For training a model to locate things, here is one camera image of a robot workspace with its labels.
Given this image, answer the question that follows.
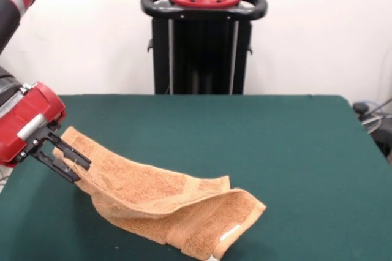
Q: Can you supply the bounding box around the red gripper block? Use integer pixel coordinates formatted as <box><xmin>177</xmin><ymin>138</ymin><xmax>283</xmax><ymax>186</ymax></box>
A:
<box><xmin>0</xmin><ymin>81</ymin><xmax>92</xmax><ymax>184</ymax></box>

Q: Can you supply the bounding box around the tan terry towel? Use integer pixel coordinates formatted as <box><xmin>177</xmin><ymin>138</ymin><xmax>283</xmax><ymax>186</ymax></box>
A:
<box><xmin>52</xmin><ymin>125</ymin><xmax>267</xmax><ymax>259</ymax></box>

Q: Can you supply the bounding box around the dark green table cloth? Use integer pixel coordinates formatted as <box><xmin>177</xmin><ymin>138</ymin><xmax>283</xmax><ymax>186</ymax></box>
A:
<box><xmin>0</xmin><ymin>94</ymin><xmax>392</xmax><ymax>261</ymax></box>

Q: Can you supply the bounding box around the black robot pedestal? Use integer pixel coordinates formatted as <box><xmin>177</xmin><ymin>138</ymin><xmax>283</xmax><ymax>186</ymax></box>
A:
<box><xmin>140</xmin><ymin>0</ymin><xmax>269</xmax><ymax>95</ymax></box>

